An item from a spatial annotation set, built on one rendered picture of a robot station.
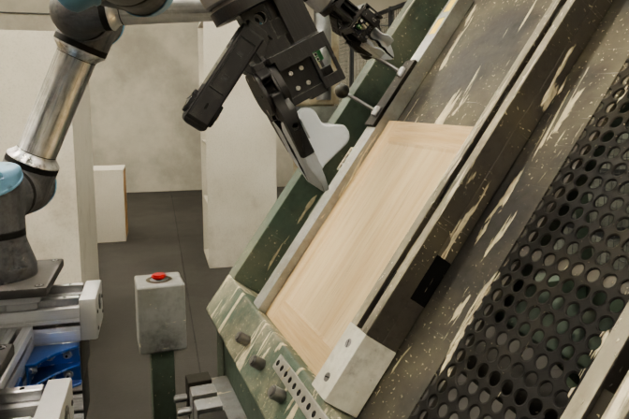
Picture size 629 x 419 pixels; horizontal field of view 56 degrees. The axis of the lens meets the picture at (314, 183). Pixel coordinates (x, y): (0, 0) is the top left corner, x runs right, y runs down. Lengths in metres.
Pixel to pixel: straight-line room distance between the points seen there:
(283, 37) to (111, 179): 5.51
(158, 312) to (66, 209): 1.88
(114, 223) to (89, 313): 4.82
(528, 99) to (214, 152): 3.97
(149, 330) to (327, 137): 1.09
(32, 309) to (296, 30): 0.93
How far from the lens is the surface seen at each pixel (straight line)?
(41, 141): 1.43
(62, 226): 3.43
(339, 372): 1.00
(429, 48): 1.54
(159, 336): 1.62
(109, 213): 6.12
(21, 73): 3.39
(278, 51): 0.60
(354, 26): 1.38
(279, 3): 0.60
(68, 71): 1.40
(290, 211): 1.67
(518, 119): 1.06
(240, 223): 4.97
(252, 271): 1.67
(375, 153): 1.43
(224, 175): 4.89
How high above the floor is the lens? 1.40
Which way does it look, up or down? 8 degrees down
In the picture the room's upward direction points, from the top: straight up
